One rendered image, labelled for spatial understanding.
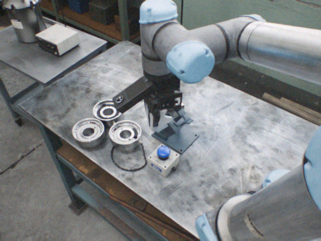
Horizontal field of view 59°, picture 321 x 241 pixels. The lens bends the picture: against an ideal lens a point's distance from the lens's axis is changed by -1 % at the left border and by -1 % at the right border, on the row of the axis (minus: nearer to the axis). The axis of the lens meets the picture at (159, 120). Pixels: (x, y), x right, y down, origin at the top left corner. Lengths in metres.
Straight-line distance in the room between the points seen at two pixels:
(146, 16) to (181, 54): 0.12
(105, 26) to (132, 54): 1.47
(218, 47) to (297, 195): 0.31
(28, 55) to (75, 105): 0.66
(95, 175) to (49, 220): 0.66
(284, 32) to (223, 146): 0.55
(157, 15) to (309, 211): 0.41
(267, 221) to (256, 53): 0.27
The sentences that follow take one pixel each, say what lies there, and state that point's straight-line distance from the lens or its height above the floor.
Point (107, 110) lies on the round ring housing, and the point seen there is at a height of 0.82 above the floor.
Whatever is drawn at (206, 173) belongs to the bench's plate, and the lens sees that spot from 0.91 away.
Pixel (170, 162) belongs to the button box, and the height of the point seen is 0.84.
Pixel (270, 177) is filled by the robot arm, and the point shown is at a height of 1.03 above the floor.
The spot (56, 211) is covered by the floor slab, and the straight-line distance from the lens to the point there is 1.83.
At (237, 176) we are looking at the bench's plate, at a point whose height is 0.80.
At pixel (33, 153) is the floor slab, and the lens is 2.12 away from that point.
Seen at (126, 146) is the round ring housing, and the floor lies 0.83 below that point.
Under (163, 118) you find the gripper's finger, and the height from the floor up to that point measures 1.00.
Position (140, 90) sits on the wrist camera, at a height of 1.10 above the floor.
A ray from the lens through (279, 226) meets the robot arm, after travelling 0.41.
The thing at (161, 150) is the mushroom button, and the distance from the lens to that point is 0.85.
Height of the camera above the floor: 1.55
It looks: 46 degrees down
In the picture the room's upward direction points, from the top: straight up
